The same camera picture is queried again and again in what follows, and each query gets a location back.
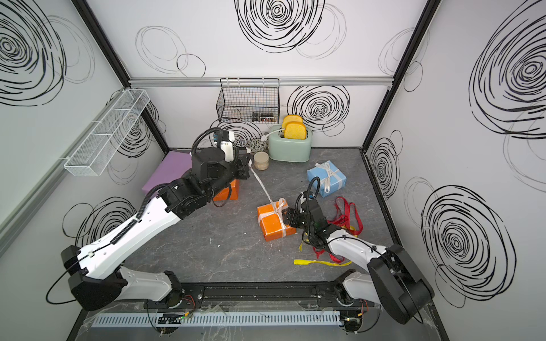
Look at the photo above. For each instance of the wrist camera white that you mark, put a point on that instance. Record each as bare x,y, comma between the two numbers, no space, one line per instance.
224,140
304,196

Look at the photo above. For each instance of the white mesh wall shelf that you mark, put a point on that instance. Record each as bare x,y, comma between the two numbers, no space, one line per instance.
119,130

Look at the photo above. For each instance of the orange box red ribbon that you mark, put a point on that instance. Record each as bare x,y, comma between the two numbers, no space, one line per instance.
231,193

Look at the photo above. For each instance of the front yellow sponge toast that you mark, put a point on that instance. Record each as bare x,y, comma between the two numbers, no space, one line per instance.
295,130

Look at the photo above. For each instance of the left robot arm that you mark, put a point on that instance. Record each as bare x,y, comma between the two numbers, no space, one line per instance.
96,273

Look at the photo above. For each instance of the rear yellow sponge toast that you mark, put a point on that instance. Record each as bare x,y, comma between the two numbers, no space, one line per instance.
291,119

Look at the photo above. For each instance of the purple gift box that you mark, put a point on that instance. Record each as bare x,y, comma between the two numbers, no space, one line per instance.
174,165

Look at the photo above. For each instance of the yellow ribbon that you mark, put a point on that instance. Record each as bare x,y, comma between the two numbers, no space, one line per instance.
334,261

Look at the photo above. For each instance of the yellow sponge toast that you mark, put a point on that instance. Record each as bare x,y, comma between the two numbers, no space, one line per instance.
291,119
295,130

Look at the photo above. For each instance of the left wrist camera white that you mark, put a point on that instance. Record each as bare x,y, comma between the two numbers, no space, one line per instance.
224,140

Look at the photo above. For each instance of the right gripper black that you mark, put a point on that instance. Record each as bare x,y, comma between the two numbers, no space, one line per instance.
296,214

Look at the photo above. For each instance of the black wire basket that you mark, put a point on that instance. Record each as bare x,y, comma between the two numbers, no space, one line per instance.
240,97

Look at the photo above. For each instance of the mint green toaster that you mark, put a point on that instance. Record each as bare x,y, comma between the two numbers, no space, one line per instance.
288,150

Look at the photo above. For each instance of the patterned ceramic bowl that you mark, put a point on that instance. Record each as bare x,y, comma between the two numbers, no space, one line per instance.
256,146

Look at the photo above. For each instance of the blue gift box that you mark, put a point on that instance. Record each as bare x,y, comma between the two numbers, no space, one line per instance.
321,174

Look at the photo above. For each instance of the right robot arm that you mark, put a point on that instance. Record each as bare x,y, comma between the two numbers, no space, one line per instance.
392,279

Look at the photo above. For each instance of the small jar with beige lid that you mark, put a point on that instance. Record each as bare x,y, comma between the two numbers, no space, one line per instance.
261,161

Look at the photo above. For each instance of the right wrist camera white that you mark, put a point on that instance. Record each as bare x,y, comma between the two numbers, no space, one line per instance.
304,196

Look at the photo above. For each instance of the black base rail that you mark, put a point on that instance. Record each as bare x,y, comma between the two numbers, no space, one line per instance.
321,293

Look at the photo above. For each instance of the grey slotted cable duct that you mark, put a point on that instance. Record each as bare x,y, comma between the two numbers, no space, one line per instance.
217,319

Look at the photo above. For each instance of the white ribbon on blue box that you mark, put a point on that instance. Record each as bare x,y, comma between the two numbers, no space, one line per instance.
330,173

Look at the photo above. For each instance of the spice jars in basket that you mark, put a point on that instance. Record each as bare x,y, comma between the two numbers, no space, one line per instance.
262,117

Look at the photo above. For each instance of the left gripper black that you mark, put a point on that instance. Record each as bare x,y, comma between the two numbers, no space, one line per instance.
242,166

